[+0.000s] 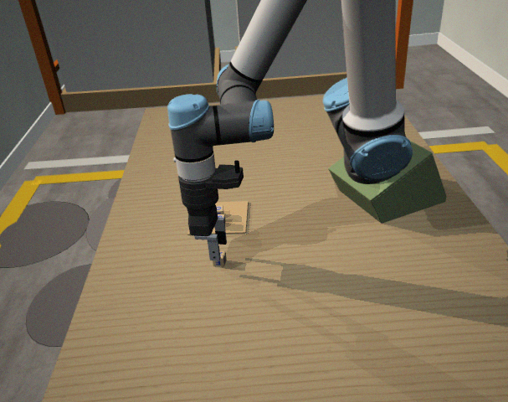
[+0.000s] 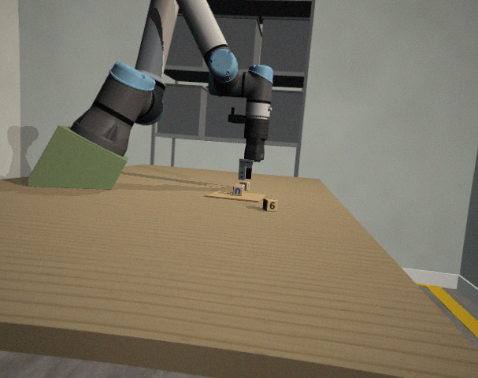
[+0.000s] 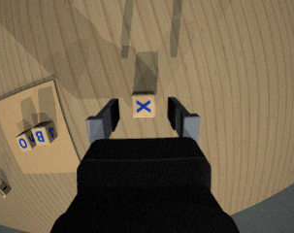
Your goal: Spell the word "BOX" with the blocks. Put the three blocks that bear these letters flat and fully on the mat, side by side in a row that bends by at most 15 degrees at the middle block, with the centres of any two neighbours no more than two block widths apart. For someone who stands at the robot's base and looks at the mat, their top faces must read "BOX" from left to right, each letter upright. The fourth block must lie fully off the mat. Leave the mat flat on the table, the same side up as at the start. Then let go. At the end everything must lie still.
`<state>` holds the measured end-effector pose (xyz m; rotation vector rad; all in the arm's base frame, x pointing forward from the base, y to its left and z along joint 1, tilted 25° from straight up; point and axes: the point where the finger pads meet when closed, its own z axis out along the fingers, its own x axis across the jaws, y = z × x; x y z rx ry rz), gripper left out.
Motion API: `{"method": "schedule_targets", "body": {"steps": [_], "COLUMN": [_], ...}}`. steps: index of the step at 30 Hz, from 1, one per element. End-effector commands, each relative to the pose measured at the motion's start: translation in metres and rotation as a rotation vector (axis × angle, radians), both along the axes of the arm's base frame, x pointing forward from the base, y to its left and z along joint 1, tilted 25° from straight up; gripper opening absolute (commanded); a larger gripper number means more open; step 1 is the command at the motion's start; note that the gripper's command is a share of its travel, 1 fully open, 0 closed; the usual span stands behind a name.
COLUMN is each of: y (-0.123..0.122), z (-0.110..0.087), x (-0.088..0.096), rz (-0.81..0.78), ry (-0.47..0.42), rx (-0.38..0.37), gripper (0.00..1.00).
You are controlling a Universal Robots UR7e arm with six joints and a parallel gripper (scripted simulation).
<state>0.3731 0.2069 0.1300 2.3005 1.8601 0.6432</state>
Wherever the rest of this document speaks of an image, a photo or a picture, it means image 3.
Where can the wooden letter block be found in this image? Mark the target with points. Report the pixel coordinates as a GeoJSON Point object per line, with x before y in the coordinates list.
{"type": "Point", "coordinates": [4, 189]}
{"type": "Point", "coordinates": [26, 140]}
{"type": "Point", "coordinates": [44, 133]}
{"type": "Point", "coordinates": [143, 104]}

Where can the tan flat mat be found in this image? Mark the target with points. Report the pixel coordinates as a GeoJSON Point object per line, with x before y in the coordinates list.
{"type": "Point", "coordinates": [26, 109]}

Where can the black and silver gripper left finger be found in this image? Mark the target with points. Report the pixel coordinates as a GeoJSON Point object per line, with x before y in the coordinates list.
{"type": "Point", "coordinates": [104, 123]}

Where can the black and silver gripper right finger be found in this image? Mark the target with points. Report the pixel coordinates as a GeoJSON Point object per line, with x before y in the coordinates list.
{"type": "Point", "coordinates": [185, 123]}

